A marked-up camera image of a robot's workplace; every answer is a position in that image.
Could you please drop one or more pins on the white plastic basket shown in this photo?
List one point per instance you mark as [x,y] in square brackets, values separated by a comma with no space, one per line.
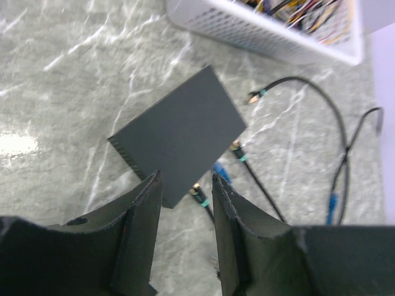
[298,32]

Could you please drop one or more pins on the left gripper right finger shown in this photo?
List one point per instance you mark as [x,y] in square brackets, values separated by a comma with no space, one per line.
[261,255]

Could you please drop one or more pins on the black network switch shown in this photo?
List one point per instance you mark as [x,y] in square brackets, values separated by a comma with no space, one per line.
[182,135]

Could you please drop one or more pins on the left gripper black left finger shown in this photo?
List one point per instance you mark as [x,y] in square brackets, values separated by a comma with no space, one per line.
[108,251]

